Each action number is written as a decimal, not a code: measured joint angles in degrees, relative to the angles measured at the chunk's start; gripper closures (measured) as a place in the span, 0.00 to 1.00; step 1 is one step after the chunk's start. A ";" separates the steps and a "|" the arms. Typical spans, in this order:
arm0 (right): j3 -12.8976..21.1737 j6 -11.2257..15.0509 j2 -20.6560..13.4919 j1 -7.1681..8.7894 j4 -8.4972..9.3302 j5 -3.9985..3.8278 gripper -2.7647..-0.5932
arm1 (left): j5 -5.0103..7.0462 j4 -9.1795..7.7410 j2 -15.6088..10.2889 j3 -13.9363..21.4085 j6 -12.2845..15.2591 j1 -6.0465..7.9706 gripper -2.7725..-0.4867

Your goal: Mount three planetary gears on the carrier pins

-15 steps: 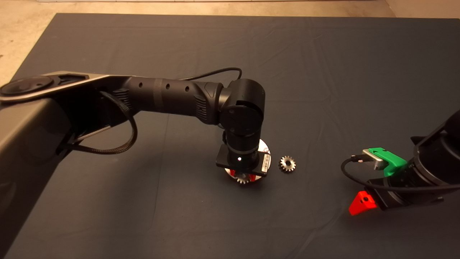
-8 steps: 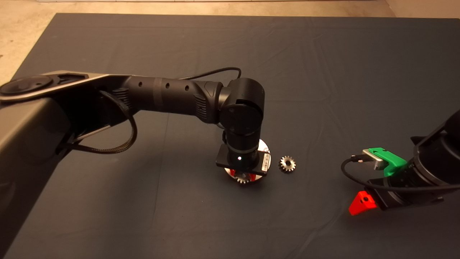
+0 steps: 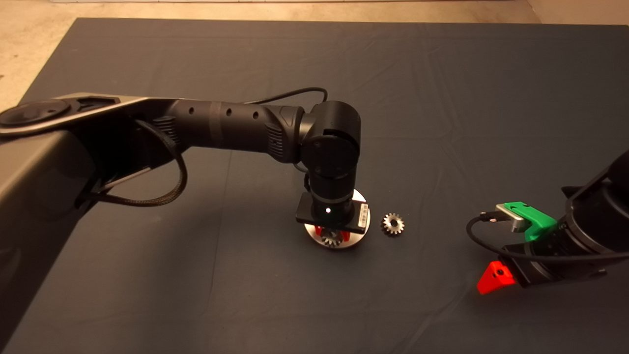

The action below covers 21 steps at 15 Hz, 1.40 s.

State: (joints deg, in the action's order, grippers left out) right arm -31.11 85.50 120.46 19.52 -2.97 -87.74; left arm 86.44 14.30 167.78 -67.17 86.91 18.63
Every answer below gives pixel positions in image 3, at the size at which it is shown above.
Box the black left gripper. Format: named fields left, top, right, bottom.
left=296, top=192, right=370, bottom=242

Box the dark steel planetary gear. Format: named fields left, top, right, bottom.
left=381, top=212, right=406, bottom=237

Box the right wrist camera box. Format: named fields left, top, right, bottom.
left=495, top=203, right=526, bottom=233

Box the round metal carrier plate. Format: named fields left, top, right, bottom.
left=304, top=189, right=371, bottom=249

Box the dark grey table cloth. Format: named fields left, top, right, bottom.
left=0, top=17, right=629, bottom=354

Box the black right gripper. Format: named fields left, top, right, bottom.
left=477, top=230, right=608, bottom=296

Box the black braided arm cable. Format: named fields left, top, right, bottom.
left=74, top=119, right=188, bottom=207

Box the black camera cable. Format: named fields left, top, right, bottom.
left=466, top=211, right=629, bottom=263

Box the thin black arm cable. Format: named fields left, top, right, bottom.
left=246, top=87, right=328, bottom=105

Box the right green camera mount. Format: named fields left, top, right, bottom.
left=505, top=202, right=558, bottom=242

